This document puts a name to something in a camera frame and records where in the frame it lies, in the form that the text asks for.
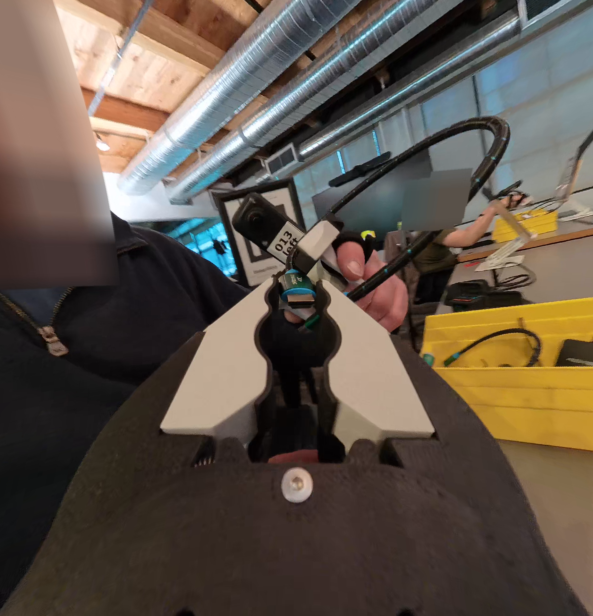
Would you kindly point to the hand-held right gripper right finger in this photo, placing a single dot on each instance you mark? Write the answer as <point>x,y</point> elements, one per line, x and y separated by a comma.
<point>378,385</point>

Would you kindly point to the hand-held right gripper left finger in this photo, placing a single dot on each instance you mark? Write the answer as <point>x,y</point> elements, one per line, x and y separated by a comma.
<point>214,380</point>

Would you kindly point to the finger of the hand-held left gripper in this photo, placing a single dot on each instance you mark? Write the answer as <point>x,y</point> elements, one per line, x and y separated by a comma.
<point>331,276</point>
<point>318,243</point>

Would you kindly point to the yellow plastic bin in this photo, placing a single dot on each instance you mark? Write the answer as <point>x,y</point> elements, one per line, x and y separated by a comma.
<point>537,224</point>
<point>517,409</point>

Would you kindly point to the black adapter box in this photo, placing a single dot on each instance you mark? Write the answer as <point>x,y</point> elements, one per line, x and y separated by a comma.
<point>582,353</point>

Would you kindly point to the black monitor screen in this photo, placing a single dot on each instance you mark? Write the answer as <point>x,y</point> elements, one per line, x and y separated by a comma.
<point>373,211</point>

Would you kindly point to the black webcam bar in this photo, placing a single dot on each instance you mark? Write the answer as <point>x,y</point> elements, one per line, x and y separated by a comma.
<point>359,171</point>

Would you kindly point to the black printed box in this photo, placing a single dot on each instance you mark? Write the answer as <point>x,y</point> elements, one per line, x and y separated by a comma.
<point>469,293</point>

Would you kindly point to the person's dark top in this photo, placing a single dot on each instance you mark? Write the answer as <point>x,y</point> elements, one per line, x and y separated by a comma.
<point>84,385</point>

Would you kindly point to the silver ventilation ducts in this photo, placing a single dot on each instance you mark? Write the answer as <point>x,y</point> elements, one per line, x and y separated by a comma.
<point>238,77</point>

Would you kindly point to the wood-edged grey table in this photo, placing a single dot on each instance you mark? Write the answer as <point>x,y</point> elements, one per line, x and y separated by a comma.
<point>575,231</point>

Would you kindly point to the white panel stand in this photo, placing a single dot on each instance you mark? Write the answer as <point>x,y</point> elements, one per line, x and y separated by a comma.
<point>580,214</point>

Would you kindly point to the wood-rimmed black panel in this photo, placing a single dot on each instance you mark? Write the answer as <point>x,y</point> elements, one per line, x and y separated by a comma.
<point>582,159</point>

